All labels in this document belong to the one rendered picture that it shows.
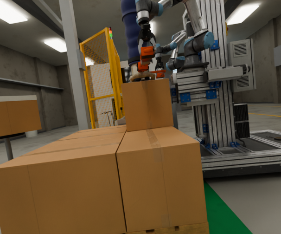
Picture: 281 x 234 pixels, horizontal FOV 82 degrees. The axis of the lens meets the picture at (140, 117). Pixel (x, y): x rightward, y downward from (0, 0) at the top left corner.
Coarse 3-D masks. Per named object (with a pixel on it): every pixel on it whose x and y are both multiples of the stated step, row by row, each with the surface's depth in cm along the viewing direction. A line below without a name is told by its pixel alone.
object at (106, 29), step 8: (88, 40) 298; (96, 40) 288; (80, 48) 314; (96, 48) 290; (104, 56) 281; (112, 56) 272; (112, 64) 271; (104, 72) 286; (112, 72) 270; (88, 80) 319; (96, 80) 302; (112, 80) 273; (88, 88) 318; (96, 88) 304; (88, 96) 319; (104, 96) 292; (112, 96) 281; (104, 104) 297; (96, 112) 315
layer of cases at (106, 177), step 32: (96, 128) 193; (160, 128) 131; (32, 160) 81; (64, 160) 75; (96, 160) 75; (128, 160) 76; (160, 160) 76; (192, 160) 76; (0, 192) 76; (32, 192) 76; (64, 192) 76; (96, 192) 76; (128, 192) 77; (160, 192) 77; (192, 192) 77; (0, 224) 77; (32, 224) 77; (64, 224) 77; (96, 224) 77; (128, 224) 78; (160, 224) 78
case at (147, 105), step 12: (132, 84) 132; (144, 84) 132; (156, 84) 133; (168, 84) 134; (132, 96) 132; (144, 96) 133; (156, 96) 134; (168, 96) 134; (132, 108) 133; (144, 108) 134; (156, 108) 134; (168, 108) 135; (132, 120) 133; (144, 120) 134; (156, 120) 135; (168, 120) 136
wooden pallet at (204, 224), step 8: (192, 224) 78; (200, 224) 78; (208, 224) 78; (136, 232) 78; (144, 232) 78; (152, 232) 79; (160, 232) 78; (168, 232) 78; (176, 232) 78; (184, 232) 78; (192, 232) 78; (200, 232) 78; (208, 232) 78
